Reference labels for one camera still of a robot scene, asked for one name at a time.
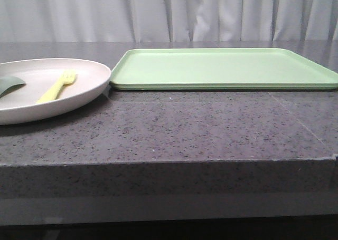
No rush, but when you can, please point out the yellow plastic fork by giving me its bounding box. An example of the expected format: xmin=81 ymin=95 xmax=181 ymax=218
xmin=36 ymin=70 xmax=76 ymax=104

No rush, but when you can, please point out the beige round plate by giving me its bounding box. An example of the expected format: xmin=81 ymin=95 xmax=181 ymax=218
xmin=0 ymin=57 xmax=111 ymax=126

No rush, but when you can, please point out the light green tray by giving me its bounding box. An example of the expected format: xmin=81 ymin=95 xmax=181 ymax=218
xmin=110 ymin=48 xmax=337 ymax=90

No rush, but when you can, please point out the green plastic spoon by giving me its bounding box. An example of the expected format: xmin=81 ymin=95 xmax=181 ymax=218
xmin=1 ymin=75 xmax=26 ymax=97

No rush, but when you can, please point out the grey curtain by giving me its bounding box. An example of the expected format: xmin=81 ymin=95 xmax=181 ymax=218
xmin=1 ymin=0 xmax=337 ymax=42

